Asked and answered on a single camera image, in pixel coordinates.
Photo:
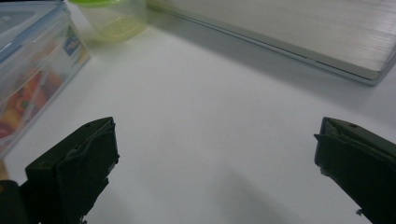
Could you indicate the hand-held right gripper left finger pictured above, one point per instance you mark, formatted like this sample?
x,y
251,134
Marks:
x,y
77,168

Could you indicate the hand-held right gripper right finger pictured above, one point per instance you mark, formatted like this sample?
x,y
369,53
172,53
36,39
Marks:
x,y
361,165

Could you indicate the clear storage box blue lid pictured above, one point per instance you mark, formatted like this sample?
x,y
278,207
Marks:
x,y
31,77

